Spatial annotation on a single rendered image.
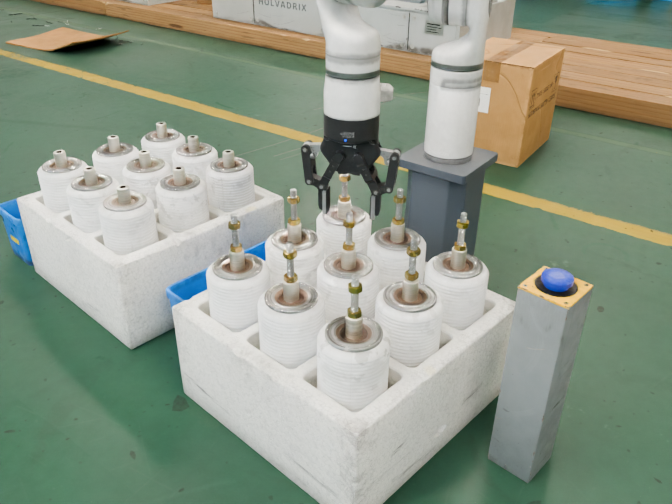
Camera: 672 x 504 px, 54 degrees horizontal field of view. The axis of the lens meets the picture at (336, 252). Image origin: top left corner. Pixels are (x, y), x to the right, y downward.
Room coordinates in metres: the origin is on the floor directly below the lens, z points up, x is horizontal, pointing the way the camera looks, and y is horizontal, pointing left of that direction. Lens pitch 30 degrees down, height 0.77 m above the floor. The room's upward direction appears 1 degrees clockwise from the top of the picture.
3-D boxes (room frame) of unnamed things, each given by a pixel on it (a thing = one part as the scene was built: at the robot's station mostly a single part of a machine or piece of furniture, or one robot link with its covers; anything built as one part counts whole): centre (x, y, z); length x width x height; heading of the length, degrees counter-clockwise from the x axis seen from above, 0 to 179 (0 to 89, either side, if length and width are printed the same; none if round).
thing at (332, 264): (0.85, -0.02, 0.25); 0.08 x 0.08 x 0.01
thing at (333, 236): (1.01, -0.01, 0.16); 0.10 x 0.10 x 0.18
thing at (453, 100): (1.18, -0.21, 0.39); 0.09 x 0.09 x 0.17; 54
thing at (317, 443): (0.85, -0.02, 0.09); 0.39 x 0.39 x 0.18; 47
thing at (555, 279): (0.70, -0.28, 0.32); 0.04 x 0.04 x 0.02
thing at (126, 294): (1.22, 0.38, 0.09); 0.39 x 0.39 x 0.18; 47
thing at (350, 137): (0.85, -0.02, 0.45); 0.08 x 0.08 x 0.09
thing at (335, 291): (0.85, -0.02, 0.16); 0.10 x 0.10 x 0.18
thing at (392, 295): (0.77, -0.10, 0.25); 0.08 x 0.08 x 0.01
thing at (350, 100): (0.87, -0.02, 0.52); 0.11 x 0.09 x 0.06; 167
